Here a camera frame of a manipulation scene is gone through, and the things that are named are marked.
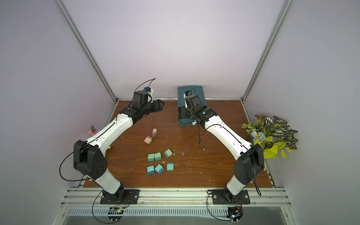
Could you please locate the beige plug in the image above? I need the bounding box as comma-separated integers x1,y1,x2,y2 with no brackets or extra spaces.
144,136,153,144
152,128,158,137

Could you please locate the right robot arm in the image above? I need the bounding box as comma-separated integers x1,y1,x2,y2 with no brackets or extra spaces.
184,94,265,203

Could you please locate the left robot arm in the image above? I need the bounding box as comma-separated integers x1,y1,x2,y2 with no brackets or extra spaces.
73,99,165,201

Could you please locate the teal three-drawer cabinet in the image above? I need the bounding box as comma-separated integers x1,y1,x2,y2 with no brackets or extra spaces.
177,86,207,127

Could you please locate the green plug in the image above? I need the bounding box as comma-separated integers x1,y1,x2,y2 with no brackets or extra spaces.
148,154,155,163
164,149,173,158
154,152,162,162

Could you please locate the teal plug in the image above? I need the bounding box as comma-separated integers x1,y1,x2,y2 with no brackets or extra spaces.
147,166,155,176
166,162,174,171
155,164,165,174

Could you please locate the artificial green plant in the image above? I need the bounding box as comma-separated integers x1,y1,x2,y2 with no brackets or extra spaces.
241,114,298,160

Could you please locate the left electronics board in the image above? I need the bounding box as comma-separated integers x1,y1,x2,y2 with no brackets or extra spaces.
107,207,125,223

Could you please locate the electronics board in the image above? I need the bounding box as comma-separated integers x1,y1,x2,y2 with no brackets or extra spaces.
226,205,244,223
107,207,125,223

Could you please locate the right electronics board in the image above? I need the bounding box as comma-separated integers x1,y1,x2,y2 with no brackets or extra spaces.
226,205,244,223

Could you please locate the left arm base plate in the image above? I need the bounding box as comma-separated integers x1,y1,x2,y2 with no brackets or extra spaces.
100,189,140,205

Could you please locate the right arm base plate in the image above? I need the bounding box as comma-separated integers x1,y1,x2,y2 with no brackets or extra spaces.
207,189,250,205

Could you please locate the aluminium front rail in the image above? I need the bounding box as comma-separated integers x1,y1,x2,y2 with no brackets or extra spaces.
61,187,291,207

